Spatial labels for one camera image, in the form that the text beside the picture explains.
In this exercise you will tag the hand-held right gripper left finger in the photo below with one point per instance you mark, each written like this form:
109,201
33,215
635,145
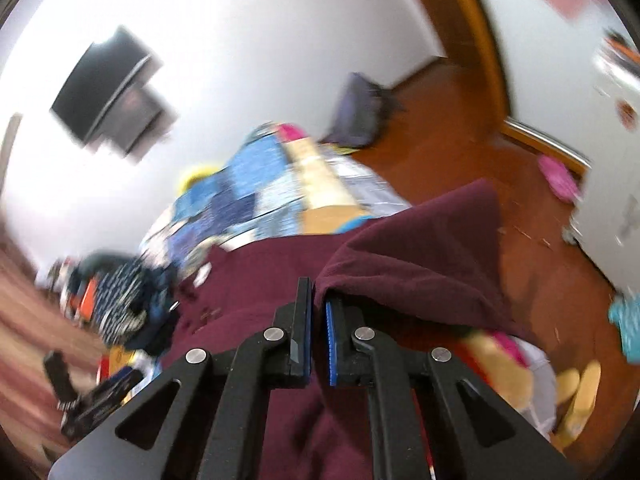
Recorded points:
301,330

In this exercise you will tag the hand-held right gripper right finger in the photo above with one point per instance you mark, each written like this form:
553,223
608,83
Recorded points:
331,345

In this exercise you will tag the maroon garment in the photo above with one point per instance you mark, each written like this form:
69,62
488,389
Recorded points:
400,265

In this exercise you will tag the pile of clothes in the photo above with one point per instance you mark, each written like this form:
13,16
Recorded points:
125,300

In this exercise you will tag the orange box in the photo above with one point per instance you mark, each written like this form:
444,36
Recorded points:
88,300

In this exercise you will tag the striped pink curtain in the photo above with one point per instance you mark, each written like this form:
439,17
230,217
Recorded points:
30,320

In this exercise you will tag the blue patchwork blanket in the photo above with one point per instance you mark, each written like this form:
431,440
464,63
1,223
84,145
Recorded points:
260,185

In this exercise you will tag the yellow padded headboard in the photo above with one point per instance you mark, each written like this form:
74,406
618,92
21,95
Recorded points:
195,175

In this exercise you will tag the purple bag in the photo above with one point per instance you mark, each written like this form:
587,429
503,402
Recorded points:
357,110

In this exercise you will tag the yellow slipper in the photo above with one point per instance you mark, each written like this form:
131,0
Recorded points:
567,385
582,405

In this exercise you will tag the dark panel under television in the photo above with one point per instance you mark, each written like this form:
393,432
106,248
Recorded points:
145,120

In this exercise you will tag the pink slipper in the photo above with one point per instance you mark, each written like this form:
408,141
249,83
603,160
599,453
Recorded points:
557,177

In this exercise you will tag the teal cloth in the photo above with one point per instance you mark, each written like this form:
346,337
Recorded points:
627,325

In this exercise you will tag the white cabinet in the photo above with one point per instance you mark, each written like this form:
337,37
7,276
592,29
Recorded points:
607,160

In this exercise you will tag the black wall television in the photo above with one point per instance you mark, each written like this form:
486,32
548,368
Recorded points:
100,80

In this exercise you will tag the wooden door frame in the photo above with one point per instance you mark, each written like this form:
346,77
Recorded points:
465,20

